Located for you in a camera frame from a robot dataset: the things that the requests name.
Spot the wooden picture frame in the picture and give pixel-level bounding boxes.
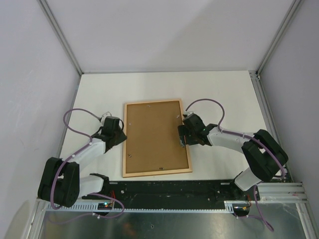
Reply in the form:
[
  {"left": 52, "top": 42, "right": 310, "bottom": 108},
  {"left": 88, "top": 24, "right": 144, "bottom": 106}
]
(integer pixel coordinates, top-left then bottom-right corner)
[{"left": 122, "top": 98, "right": 194, "bottom": 178}]

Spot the brown frame backing board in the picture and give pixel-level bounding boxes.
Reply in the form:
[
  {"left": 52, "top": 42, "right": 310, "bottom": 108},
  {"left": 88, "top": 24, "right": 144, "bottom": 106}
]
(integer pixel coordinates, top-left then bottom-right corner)
[{"left": 125, "top": 101, "right": 190, "bottom": 174}]

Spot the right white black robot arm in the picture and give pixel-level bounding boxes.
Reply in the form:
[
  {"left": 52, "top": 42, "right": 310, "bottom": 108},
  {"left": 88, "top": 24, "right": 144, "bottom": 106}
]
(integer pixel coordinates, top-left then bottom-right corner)
[{"left": 177, "top": 113, "right": 289, "bottom": 200}]

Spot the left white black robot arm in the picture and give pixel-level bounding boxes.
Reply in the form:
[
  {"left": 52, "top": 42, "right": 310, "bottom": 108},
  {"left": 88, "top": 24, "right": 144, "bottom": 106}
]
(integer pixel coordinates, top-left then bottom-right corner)
[{"left": 37, "top": 116, "right": 127, "bottom": 210}]

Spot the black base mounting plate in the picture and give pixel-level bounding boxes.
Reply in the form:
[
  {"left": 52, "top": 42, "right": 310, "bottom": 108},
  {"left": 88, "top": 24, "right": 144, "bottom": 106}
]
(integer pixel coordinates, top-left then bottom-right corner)
[{"left": 82, "top": 180, "right": 261, "bottom": 210}]

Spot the shiny metal floor sheet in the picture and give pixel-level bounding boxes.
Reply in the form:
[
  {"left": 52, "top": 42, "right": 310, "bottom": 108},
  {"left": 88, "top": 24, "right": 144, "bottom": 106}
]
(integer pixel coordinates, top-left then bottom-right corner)
[{"left": 39, "top": 204, "right": 306, "bottom": 239}]

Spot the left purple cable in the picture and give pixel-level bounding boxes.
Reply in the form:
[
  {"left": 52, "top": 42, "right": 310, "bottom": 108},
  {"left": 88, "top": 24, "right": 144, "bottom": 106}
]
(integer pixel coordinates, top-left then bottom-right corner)
[{"left": 47, "top": 108, "right": 125, "bottom": 225}]

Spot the purple cable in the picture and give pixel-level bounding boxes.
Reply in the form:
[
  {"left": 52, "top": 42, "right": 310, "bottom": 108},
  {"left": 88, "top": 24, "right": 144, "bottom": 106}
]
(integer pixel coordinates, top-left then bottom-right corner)
[
  {"left": 184, "top": 99, "right": 287, "bottom": 232},
  {"left": 47, "top": 108, "right": 125, "bottom": 225}
]

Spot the right aluminium corner post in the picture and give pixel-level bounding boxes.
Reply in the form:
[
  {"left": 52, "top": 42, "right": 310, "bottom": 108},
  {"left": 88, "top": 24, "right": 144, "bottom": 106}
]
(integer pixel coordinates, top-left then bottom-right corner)
[{"left": 256, "top": 0, "right": 303, "bottom": 75}]

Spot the aluminium corner post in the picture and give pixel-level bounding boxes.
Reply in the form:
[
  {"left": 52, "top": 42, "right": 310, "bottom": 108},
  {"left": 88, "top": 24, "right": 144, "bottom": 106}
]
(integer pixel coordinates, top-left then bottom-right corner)
[
  {"left": 36, "top": 0, "right": 83, "bottom": 74},
  {"left": 256, "top": 0, "right": 303, "bottom": 75}
]

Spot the grey slotted cable duct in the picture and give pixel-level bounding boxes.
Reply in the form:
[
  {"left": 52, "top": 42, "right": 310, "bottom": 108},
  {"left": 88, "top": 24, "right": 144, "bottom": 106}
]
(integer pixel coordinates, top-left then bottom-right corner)
[{"left": 46, "top": 202, "right": 234, "bottom": 214}]

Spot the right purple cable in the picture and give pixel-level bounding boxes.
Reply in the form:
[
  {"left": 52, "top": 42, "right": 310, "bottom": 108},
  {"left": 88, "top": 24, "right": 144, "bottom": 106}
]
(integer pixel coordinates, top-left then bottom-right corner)
[{"left": 184, "top": 99, "right": 287, "bottom": 232}]

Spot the aluminium front rail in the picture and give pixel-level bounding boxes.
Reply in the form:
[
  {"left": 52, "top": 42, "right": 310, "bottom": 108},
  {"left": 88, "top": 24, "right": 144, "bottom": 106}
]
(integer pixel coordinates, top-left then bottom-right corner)
[{"left": 36, "top": 181, "right": 308, "bottom": 203}]

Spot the left aluminium corner post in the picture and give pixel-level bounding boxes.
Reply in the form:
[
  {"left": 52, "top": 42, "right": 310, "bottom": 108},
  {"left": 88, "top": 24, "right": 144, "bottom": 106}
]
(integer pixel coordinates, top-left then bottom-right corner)
[{"left": 36, "top": 0, "right": 83, "bottom": 74}]

